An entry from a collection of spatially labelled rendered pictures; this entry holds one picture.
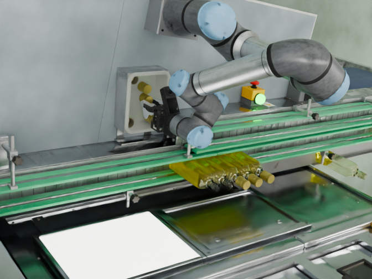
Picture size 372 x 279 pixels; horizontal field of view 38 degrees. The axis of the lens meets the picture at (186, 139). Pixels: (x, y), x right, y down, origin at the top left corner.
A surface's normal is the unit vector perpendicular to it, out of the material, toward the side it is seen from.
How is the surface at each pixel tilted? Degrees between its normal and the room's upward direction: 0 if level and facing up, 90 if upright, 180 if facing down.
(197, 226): 90
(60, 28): 0
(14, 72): 0
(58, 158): 90
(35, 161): 90
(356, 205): 90
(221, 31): 9
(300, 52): 54
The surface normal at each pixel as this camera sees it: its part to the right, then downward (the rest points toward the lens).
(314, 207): 0.08, -0.94
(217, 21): 0.49, 0.23
